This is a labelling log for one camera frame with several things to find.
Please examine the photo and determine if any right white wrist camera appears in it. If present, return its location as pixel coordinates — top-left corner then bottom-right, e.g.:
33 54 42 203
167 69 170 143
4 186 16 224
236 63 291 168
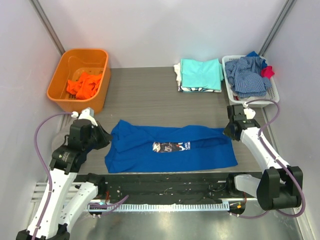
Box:
243 107 256 120

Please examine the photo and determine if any orange plastic tub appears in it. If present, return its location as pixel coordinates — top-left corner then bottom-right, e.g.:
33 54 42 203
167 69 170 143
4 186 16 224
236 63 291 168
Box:
47 48 111 114

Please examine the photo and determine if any aluminium corner post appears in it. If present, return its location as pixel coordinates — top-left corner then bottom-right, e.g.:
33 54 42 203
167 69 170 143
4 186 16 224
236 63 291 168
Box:
258 0 297 57
29 0 65 56

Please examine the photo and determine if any left aluminium corner post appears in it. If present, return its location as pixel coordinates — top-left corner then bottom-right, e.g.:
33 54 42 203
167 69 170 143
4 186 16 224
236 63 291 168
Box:
29 0 65 56

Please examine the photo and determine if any slotted white cable duct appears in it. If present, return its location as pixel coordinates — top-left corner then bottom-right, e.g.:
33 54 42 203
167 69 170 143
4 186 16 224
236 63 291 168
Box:
87 202 230 212

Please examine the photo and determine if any folded white printed t shirt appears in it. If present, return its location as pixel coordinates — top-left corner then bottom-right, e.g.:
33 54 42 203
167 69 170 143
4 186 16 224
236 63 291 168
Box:
173 63 222 93

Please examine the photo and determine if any blue checkered shirt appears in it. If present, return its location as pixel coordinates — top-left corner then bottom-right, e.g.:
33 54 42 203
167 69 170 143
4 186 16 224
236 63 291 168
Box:
224 56 272 98

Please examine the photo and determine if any orange t shirt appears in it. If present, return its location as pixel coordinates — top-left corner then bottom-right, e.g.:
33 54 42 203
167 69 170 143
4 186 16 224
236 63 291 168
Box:
66 72 102 100

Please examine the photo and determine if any blue cloth in basket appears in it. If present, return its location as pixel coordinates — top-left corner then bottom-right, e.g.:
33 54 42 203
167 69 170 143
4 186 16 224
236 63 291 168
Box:
246 51 268 70

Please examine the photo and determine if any blue t shirt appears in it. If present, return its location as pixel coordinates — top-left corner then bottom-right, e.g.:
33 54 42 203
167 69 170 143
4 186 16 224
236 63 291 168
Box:
105 120 238 174

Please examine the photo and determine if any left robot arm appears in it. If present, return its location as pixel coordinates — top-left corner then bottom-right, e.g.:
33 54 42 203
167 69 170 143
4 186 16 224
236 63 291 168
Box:
16 116 112 240

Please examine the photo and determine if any white plastic laundry basket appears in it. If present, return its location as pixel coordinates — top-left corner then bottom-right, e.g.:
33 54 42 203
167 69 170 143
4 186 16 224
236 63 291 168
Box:
221 55 280 108

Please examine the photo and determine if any folded teal t shirt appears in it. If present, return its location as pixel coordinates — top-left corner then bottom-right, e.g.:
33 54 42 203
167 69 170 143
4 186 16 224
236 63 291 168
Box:
180 58 223 91

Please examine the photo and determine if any red cloth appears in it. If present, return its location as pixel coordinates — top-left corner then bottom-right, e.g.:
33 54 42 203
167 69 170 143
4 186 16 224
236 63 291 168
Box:
260 65 275 79

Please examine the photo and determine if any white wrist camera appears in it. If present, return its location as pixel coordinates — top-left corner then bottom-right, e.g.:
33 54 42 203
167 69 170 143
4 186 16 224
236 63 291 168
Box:
71 107 98 127
243 107 256 120

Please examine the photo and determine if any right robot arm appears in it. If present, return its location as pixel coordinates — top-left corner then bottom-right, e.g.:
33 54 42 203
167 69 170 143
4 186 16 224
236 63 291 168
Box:
223 104 306 215

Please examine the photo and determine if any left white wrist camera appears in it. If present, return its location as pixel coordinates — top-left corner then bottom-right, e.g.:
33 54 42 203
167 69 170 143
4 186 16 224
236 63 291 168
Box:
71 107 98 127

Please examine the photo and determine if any grey cap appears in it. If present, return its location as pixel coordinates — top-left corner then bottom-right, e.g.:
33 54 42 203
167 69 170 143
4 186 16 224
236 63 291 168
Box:
51 128 69 152

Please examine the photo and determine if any right aluminium corner post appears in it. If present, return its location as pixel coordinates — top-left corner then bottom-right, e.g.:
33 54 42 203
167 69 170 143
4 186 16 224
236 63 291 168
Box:
258 0 297 57

